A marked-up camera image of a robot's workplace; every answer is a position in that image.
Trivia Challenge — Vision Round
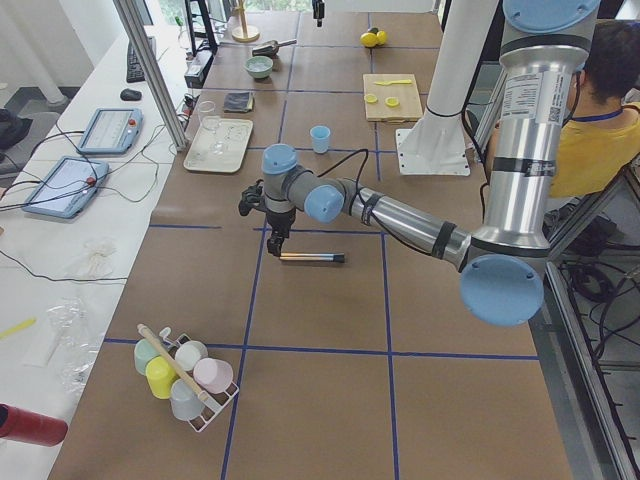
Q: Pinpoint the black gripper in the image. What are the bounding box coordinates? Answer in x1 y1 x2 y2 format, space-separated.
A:
238 180 296 257

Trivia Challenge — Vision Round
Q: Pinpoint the steel muddler black tip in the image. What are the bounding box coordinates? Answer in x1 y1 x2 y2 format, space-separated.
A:
279 252 346 264

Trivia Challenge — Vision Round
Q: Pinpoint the yellow lemon half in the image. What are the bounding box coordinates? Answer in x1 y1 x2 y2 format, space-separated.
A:
364 93 378 104

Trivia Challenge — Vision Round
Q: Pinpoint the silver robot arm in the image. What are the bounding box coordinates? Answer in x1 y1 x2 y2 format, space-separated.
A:
239 1 599 326

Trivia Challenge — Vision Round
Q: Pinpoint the yellow lemon upper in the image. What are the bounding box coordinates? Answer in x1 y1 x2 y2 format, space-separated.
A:
360 32 378 48

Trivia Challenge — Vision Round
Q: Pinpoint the wooden cup tree stand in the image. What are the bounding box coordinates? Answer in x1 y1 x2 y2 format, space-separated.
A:
231 0 260 43

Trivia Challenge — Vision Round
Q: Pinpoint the light blue plastic cup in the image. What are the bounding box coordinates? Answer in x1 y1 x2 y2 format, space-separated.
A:
309 125 331 154

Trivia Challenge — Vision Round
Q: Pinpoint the cream cup on rack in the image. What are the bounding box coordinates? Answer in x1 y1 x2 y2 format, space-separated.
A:
174 340 208 372

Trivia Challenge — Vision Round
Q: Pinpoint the pink cup on rack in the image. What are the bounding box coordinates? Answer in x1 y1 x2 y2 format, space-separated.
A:
193 357 234 394

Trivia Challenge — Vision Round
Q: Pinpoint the green cup on rack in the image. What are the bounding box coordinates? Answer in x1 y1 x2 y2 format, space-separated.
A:
134 339 159 374

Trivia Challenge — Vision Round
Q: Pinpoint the yellow cup on rack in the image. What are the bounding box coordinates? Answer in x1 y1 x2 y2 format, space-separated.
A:
145 356 178 400

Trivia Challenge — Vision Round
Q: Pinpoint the grey cup on rack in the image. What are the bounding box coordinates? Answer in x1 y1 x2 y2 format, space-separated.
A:
170 379 204 421

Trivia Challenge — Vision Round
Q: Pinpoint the steel ice scoop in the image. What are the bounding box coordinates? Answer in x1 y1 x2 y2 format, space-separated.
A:
251 39 297 58

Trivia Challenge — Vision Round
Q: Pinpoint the green bowl of ice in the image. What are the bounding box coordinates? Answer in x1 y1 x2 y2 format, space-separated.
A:
244 55 274 80

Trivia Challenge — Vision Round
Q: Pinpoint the cream bear tray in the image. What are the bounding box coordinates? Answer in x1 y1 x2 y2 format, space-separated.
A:
183 116 253 174

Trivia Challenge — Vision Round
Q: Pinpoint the yellow plastic knife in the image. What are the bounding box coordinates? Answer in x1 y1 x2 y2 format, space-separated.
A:
373 78 413 86

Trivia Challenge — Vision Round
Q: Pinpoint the grey folded cloth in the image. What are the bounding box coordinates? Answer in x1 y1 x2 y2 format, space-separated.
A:
223 91 254 113

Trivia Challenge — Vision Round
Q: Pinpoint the wooden cutting board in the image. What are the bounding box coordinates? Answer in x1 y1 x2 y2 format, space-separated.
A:
362 74 423 122

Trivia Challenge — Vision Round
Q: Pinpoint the clear wine glass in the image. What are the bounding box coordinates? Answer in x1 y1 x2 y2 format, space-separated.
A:
197 100 225 155

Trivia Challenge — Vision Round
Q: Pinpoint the black keyboard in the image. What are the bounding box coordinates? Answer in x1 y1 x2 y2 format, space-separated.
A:
126 42 145 83

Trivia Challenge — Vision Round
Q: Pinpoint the blue teach pendant far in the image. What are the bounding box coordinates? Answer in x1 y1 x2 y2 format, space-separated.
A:
76 108 143 156

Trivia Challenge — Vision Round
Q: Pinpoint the blue teach pendant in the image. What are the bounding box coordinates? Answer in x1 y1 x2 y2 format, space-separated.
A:
76 108 143 156
22 156 110 219

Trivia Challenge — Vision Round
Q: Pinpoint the black computer mouse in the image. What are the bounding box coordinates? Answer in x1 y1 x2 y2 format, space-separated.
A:
120 88 142 102

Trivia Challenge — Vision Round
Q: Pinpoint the blue teach pendant near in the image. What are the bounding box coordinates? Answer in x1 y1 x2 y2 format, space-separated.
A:
22 156 110 219

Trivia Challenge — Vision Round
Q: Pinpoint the person in yellow shirt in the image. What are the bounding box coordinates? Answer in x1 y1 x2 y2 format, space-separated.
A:
487 19 640 199

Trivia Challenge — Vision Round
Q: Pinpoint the red bottle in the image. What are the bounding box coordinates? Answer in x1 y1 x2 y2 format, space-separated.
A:
1 404 68 447

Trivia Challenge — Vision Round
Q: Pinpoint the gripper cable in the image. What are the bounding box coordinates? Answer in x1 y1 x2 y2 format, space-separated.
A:
317 148 371 211

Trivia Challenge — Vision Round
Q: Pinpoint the white wire cup rack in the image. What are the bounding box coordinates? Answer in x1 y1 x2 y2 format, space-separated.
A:
134 324 239 432

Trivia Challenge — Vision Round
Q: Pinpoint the aluminium frame post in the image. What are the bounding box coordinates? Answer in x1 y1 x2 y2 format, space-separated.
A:
113 0 188 152

